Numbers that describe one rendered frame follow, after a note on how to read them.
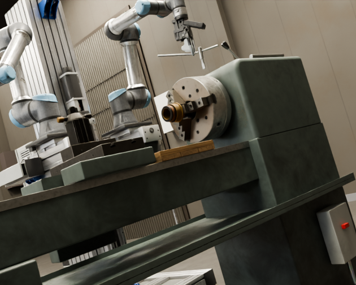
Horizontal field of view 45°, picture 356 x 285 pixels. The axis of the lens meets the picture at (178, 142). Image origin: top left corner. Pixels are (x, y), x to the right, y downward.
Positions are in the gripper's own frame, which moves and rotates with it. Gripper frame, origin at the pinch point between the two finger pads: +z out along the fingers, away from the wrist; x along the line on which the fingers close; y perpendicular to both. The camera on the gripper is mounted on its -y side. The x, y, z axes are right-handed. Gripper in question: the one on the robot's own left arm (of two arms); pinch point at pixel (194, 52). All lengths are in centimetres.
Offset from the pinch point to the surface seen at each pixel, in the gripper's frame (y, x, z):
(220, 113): -11.6, 24.2, 36.7
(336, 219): -48, -4, 98
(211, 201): 10, 0, 77
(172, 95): 9.3, 23.0, 22.2
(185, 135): 8.0, 23.1, 42.2
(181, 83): 3.9, 21.4, 17.4
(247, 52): 20, -334, -62
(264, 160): -25, 19, 62
